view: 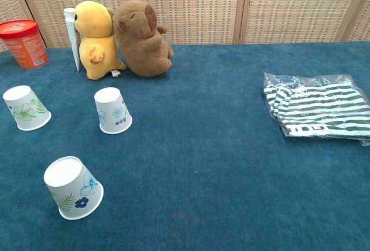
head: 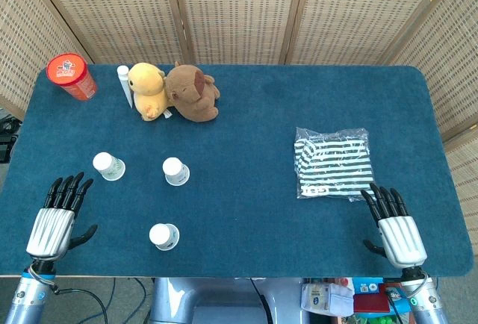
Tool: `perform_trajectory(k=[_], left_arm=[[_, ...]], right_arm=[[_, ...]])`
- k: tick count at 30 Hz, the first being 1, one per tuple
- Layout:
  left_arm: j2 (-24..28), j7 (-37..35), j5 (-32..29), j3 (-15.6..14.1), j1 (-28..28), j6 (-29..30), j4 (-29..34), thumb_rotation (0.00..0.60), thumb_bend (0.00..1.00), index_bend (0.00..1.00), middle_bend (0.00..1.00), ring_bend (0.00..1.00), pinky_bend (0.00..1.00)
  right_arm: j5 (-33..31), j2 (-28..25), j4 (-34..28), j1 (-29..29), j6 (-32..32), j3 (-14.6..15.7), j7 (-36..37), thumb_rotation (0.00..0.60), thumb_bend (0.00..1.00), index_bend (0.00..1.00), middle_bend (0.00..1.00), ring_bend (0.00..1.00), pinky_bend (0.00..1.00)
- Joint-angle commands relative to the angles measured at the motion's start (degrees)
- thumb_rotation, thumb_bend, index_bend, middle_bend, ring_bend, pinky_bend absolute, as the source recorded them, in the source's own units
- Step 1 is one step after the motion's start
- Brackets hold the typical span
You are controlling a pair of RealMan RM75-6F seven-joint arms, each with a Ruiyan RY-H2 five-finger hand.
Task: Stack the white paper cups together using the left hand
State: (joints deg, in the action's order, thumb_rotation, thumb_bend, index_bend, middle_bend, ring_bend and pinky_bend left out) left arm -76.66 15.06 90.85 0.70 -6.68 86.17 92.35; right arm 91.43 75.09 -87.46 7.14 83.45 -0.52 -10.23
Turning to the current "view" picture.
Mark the paper cup navy flower fern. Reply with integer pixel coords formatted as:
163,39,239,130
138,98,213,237
43,156,105,221

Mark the paper cup green flower print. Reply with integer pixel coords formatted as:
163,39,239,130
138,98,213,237
2,84,52,132

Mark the orange tub with red lid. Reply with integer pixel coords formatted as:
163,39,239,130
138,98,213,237
0,20,50,70

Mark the yellow plush toy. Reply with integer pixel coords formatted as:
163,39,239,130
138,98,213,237
73,1,127,80

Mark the brown capybara plush toy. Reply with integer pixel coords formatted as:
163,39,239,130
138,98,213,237
112,0,175,78

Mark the blue tablecloth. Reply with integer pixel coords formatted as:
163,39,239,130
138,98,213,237
0,41,370,251

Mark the striped garment in plastic bag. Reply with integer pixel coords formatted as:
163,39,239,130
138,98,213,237
262,71,370,147

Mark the paper cup blue flower text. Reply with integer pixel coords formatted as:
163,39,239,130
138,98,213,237
94,87,133,135

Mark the woven wooden folding screen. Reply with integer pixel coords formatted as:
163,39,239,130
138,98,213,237
0,0,370,53

